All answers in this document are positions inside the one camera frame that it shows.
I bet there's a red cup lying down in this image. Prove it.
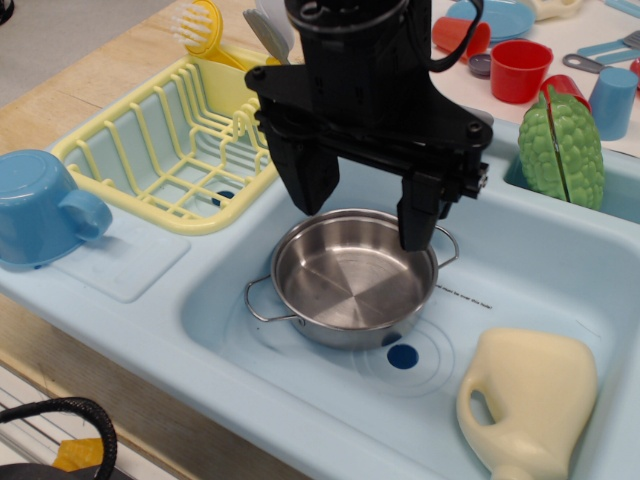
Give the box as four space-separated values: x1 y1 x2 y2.
431 17 491 63

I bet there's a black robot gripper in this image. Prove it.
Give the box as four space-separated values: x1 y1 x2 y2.
245 1 492 251

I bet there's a green toy bitter melon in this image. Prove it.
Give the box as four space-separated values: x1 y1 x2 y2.
518 87 605 210

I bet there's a grey toy faucet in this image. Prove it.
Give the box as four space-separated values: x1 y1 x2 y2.
463 106 495 126

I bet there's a blue plastic spatula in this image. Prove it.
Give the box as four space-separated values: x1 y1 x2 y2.
577 30 639 65

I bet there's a cream toy teapot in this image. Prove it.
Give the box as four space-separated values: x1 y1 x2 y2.
529 0 583 21

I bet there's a grey plastic spoon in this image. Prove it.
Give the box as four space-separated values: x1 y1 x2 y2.
243 9 290 65

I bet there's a red cup behind melon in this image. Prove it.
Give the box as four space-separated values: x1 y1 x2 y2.
540 74 591 112

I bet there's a yellow dish drying rack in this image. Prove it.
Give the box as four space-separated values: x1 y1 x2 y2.
50 55 278 236

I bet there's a blue plastic plate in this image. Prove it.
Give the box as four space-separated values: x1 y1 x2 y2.
446 0 536 44

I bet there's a light blue toy sink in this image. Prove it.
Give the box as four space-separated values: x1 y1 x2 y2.
1 120 639 479

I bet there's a small stainless steel pot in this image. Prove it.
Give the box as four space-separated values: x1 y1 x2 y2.
267 209 460 351

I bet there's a yellow tape piece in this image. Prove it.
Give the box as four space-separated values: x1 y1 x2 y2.
52 438 104 472

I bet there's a red upright cup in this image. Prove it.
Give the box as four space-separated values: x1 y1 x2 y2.
490 39 554 104

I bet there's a small grey lid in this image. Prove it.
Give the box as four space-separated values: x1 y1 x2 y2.
467 53 491 79

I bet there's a blue plastic mug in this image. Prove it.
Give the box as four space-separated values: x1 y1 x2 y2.
1 149 112 268

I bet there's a blue plastic cup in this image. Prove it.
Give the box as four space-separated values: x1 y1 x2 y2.
589 67 639 141

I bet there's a white plastic spoon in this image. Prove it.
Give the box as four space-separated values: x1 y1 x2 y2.
255 0 295 50

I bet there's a grey measuring spoon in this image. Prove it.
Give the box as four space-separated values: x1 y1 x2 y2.
562 53 608 74

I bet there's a black braided cable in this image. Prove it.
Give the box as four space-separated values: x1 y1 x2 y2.
0 397 119 480

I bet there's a yellow dish brush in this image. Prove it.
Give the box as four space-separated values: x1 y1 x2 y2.
171 0 246 71

